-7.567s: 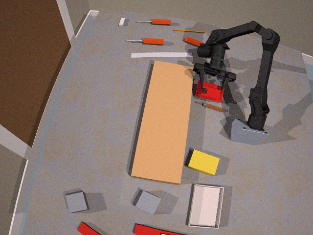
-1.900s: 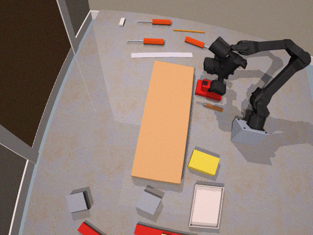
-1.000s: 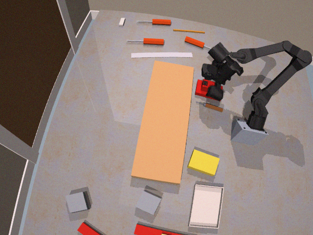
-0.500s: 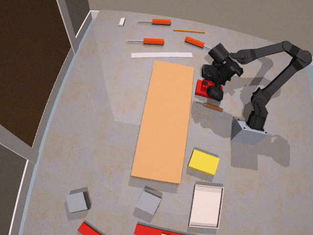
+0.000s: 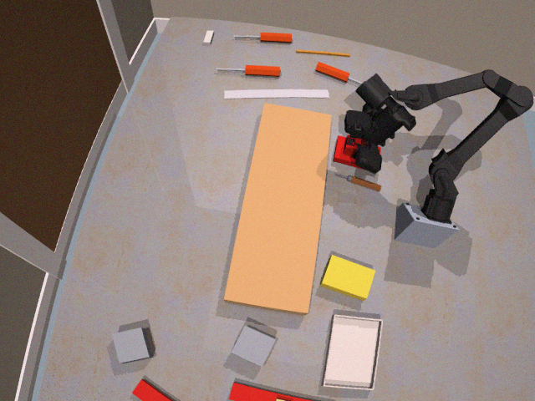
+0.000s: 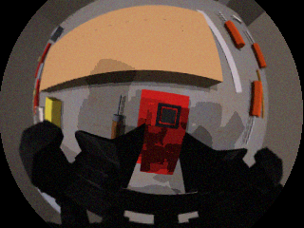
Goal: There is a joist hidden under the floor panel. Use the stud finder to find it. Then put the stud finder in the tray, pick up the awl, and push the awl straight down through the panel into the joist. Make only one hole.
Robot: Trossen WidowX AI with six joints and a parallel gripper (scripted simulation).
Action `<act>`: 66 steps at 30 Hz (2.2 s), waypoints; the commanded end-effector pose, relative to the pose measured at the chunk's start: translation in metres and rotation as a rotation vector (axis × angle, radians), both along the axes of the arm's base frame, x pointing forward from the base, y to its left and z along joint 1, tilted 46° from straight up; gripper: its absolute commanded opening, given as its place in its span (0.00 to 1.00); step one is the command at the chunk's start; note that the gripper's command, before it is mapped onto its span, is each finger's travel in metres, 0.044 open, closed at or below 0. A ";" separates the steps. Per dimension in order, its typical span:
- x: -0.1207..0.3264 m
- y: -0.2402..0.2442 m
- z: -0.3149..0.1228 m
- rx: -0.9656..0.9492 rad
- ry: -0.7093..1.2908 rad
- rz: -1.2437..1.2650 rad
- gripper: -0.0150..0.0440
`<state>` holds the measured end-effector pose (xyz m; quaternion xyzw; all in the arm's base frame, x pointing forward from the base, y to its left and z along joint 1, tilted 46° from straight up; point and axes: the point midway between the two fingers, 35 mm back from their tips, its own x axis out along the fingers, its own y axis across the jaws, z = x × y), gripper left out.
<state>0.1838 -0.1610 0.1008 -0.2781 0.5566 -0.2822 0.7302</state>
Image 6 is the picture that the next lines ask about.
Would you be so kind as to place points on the yellow rectangular block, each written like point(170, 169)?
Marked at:
point(53, 110)

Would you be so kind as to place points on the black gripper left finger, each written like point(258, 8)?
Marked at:
point(122, 151)

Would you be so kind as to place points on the orange-handled awl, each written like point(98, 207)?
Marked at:
point(261, 62)
point(256, 105)
point(233, 32)

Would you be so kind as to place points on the white flat strip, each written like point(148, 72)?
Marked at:
point(226, 51)

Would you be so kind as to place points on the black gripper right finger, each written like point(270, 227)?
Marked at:
point(199, 161)

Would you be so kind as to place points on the orange rectangular floor panel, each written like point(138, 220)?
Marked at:
point(161, 43)

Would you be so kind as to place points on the brown-handled awl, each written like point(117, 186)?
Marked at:
point(117, 122)

